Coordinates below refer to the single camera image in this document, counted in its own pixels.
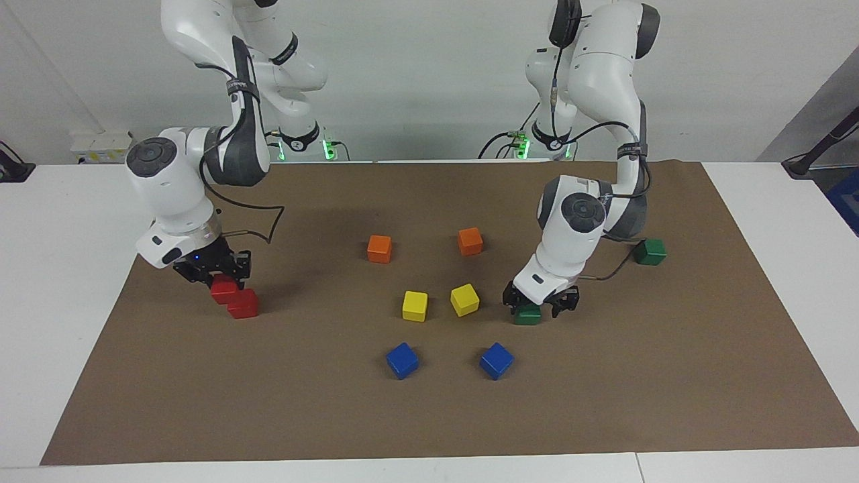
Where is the black left base cable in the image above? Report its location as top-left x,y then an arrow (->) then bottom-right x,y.
478,99 -> 542,160

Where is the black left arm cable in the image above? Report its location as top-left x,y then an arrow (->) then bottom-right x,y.
547,27 -> 653,281

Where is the blue crate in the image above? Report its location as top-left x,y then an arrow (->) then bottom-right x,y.
825,168 -> 859,237

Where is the yellow wooden cube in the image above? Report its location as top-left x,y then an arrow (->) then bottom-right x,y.
450,283 -> 481,318
402,290 -> 429,323

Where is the white power strip box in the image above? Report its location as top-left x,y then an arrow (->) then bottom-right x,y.
69,130 -> 136,164

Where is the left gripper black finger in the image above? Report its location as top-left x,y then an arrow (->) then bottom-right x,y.
546,284 -> 580,319
503,281 -> 532,317

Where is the black stand with pole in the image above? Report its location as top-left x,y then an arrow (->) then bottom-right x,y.
782,107 -> 859,178

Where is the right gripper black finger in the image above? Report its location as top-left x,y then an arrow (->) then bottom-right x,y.
172,256 -> 226,283
224,251 -> 253,282

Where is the red wooden cube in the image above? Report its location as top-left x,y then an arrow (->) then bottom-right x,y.
210,274 -> 241,305
227,288 -> 260,320

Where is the black device with cable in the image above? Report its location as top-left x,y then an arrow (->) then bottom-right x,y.
0,141 -> 36,183

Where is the blue wooden cube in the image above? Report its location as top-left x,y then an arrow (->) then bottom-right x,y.
479,342 -> 515,382
386,342 -> 420,381

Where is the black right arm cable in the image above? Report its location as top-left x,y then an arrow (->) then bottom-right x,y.
195,60 -> 286,246

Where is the brown paper table mat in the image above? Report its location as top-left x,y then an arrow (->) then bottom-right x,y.
40,160 -> 859,466

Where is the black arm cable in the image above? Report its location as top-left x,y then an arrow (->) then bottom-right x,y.
195,60 -> 286,246
547,27 -> 653,281

